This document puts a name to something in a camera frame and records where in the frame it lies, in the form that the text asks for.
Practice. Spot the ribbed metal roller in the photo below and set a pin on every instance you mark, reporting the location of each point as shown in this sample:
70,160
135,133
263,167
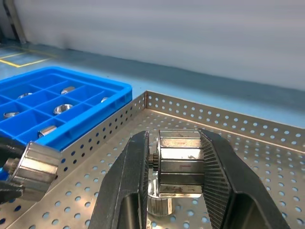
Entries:
25,95
68,90
104,99
178,162
47,130
63,108
10,115
35,167

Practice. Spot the perforated steel tray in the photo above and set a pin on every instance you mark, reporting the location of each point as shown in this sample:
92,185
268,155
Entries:
166,124

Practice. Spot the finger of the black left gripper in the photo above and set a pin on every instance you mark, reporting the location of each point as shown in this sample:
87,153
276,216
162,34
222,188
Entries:
9,190
9,149

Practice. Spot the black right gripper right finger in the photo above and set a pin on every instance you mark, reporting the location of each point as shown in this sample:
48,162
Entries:
226,190

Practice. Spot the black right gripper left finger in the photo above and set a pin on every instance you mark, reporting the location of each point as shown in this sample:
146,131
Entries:
114,186

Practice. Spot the blue compartment plastic tray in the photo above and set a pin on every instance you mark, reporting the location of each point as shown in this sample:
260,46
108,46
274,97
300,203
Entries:
95,82

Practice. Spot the dark metal frame post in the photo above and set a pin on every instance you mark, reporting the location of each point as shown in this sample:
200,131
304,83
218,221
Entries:
17,23

